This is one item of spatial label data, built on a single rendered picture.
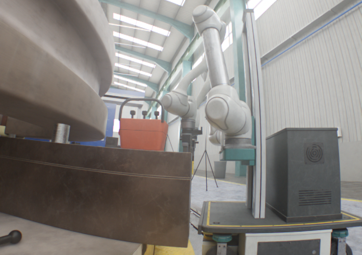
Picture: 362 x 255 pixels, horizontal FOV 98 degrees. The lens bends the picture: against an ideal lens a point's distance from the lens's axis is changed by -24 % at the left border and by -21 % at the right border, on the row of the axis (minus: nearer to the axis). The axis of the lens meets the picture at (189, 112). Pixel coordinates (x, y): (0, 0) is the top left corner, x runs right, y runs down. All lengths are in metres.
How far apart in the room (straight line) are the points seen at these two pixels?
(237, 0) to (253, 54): 12.75
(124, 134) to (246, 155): 0.60
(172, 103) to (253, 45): 0.72
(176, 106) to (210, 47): 0.36
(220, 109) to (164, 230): 0.54
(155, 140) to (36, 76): 0.64
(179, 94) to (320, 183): 0.93
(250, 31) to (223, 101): 0.78
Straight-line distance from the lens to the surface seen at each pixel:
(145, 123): 0.81
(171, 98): 1.06
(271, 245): 1.13
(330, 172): 1.27
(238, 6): 13.68
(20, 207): 1.16
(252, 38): 1.48
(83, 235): 0.94
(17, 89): 0.99
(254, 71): 1.34
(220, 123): 0.87
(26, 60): 1.03
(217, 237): 1.15
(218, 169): 8.10
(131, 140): 0.82
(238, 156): 1.03
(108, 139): 2.00
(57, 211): 1.01
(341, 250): 1.40
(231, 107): 0.86
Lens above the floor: 0.65
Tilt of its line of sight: 14 degrees up
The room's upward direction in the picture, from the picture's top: 2 degrees clockwise
